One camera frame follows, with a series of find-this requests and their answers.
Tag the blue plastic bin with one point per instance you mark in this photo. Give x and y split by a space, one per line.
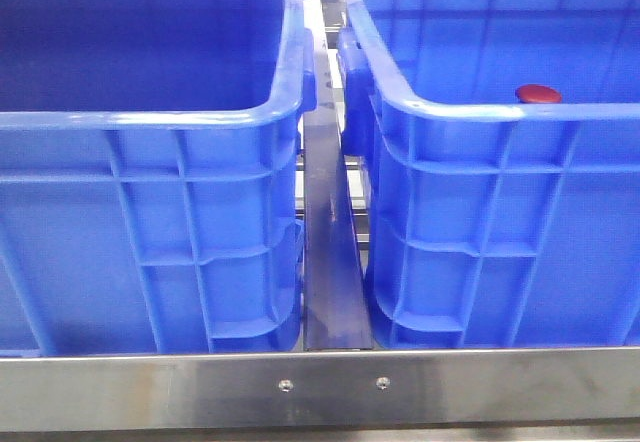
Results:
148 165
494 223

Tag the steel front shelf rail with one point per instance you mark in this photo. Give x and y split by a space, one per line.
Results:
312 389

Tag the left blue plastic bin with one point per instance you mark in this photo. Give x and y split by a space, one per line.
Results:
148 165

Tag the right blue plastic bin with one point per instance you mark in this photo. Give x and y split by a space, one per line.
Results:
494 223

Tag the red mushroom push button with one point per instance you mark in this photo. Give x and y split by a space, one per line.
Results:
538 94

